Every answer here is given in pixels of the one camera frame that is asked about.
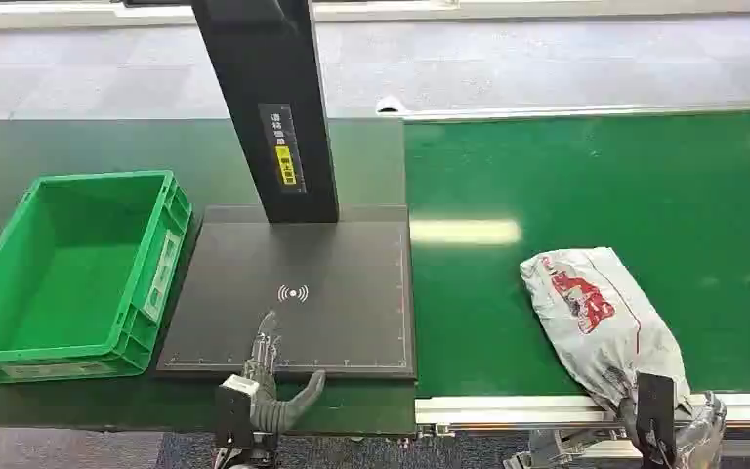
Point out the black scanner base plate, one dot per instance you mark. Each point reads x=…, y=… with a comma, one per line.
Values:
x=297, y=311

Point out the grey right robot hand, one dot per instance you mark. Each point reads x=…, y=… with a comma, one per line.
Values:
x=702, y=427

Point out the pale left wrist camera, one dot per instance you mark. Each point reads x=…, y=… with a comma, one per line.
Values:
x=239, y=385

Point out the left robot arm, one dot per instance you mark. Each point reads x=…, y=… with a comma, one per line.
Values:
x=236, y=427

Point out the yellow black warning label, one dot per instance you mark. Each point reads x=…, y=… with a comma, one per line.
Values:
x=284, y=163

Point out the green conveyor belt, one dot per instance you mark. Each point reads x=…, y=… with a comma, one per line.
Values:
x=608, y=188

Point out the aluminium conveyor frame rail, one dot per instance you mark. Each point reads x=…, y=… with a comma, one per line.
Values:
x=511, y=411

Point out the black scanner column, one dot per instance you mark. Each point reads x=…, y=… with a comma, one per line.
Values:
x=271, y=77

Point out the white object on floor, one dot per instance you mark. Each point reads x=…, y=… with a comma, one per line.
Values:
x=390, y=105

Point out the green plastic crate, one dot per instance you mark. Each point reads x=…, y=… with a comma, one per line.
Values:
x=64, y=278

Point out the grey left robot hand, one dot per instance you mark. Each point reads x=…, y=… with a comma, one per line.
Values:
x=270, y=401

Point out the grey parcel bag red print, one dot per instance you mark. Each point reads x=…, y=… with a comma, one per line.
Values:
x=598, y=324

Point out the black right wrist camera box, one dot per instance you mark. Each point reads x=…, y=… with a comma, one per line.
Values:
x=655, y=414

